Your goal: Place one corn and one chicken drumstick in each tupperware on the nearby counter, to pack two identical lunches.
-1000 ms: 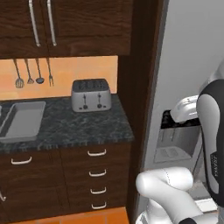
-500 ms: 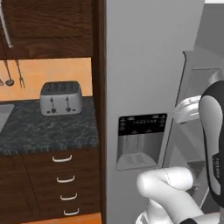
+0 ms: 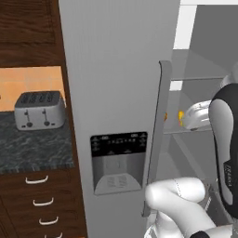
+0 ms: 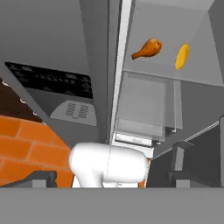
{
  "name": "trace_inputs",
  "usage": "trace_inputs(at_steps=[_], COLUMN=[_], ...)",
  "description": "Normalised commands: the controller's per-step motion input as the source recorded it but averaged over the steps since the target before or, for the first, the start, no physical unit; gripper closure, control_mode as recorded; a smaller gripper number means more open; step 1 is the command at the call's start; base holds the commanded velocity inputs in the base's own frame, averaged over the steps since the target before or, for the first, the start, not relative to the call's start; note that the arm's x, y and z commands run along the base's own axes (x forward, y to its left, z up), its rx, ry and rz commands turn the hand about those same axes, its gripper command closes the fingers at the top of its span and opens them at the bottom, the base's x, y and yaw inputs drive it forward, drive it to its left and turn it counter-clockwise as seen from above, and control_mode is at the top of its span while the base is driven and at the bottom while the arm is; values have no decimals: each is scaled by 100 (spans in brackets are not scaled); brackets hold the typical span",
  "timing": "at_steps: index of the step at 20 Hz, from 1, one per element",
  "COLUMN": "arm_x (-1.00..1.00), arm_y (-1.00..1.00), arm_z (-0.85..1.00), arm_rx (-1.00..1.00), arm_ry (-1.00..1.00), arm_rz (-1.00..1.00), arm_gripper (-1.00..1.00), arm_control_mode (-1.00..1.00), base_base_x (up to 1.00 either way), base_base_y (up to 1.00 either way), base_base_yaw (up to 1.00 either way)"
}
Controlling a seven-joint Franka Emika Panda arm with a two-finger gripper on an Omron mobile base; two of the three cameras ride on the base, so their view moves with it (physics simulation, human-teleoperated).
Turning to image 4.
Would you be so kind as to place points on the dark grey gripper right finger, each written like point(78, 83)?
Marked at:
point(180, 176)

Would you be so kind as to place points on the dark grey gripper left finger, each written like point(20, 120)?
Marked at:
point(43, 176)

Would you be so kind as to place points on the yellow corn cob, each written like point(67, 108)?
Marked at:
point(182, 56)

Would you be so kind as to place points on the brown chicken drumstick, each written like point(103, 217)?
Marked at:
point(149, 48)

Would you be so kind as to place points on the dark grey open fridge door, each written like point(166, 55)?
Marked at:
point(198, 151)

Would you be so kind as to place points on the white rounded object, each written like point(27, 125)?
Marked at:
point(108, 166)

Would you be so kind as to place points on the dark brown cupboard run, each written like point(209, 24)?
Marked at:
point(11, 102)

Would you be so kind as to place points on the clear fridge drawer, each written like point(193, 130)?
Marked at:
point(143, 102)

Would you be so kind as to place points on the grey fridge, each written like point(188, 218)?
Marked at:
point(192, 26)

